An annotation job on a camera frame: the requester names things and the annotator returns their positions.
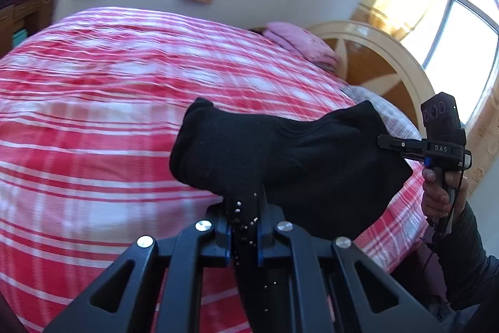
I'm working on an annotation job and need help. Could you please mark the person right hand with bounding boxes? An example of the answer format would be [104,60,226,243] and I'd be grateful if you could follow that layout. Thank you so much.
[421,167,468,224]

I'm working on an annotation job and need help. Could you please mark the cream wooden headboard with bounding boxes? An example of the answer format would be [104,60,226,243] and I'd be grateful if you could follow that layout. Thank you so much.
[308,20,435,135]

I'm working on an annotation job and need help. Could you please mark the brown wooden desk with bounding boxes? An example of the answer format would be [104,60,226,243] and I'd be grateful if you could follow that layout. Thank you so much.
[0,0,56,56]

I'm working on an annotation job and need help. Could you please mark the red plaid bed sheet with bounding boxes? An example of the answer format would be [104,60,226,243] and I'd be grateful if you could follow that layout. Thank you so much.
[0,6,430,333]

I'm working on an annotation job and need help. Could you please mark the dark jacket forearm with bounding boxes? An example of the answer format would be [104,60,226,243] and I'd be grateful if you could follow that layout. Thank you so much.
[434,204,498,310]

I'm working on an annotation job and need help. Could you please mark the folded pink blanket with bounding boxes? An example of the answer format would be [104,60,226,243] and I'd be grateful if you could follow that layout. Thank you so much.
[263,22,341,72]

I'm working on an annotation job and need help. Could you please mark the striped pillow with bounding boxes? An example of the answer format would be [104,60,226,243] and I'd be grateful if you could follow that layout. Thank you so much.
[342,85,421,140]

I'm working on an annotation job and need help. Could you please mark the black pants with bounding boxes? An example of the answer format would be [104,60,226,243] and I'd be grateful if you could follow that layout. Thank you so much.
[168,97,414,333]

